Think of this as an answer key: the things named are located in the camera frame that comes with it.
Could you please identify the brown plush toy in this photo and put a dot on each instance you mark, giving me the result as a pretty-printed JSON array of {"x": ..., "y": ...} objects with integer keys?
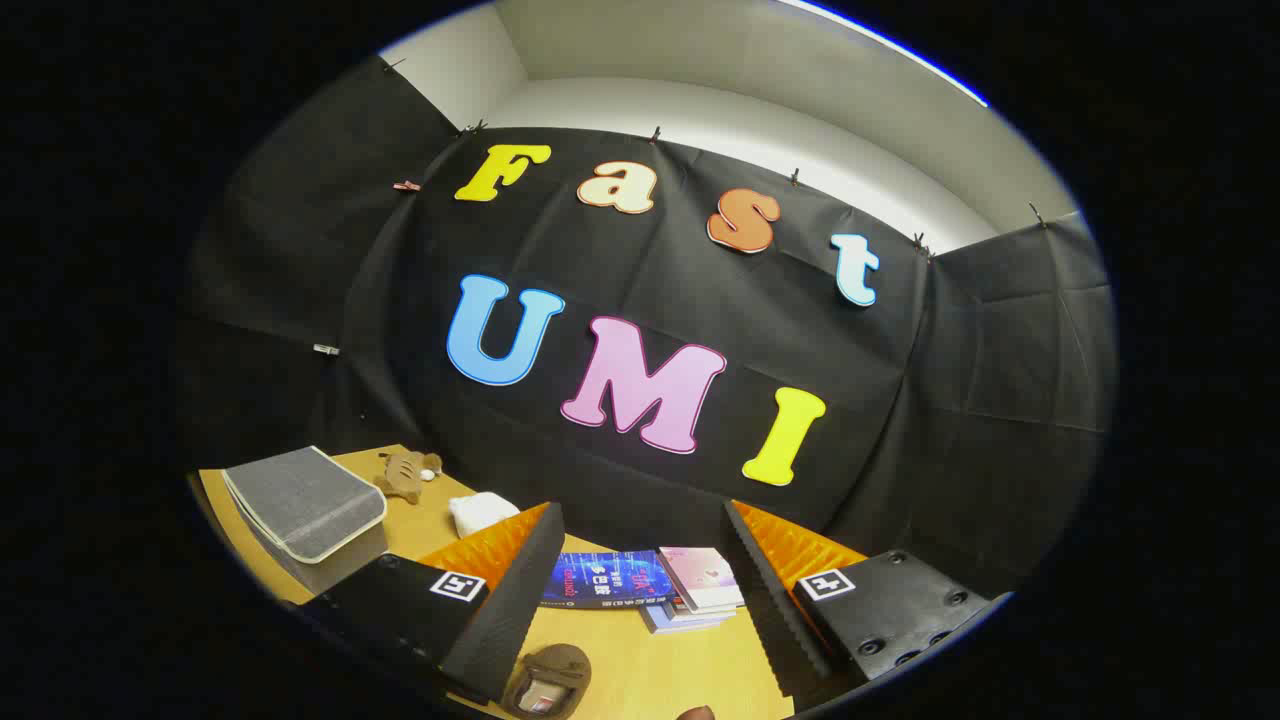
[{"x": 405, "y": 475}]

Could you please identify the pink cover book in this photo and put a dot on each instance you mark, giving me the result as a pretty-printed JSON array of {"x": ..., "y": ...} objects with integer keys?
[{"x": 700, "y": 578}]

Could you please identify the white book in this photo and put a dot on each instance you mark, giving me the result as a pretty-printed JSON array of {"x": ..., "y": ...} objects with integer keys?
[{"x": 715, "y": 612}]

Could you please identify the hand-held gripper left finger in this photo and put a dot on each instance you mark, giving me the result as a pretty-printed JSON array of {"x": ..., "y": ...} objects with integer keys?
[{"x": 500, "y": 610}]

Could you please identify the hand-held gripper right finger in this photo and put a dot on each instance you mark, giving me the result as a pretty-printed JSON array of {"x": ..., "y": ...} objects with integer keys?
[{"x": 775, "y": 610}]

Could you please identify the dark blue book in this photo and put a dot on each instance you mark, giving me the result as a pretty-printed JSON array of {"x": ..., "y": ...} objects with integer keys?
[{"x": 600, "y": 580}]

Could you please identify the white plush toy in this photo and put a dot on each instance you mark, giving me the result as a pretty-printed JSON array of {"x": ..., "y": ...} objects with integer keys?
[{"x": 480, "y": 512}]

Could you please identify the grey fabric storage box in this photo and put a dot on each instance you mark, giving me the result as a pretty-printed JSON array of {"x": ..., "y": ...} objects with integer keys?
[{"x": 300, "y": 500}]

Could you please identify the light blue book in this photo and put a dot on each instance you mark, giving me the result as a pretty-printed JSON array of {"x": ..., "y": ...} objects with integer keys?
[{"x": 672, "y": 622}]

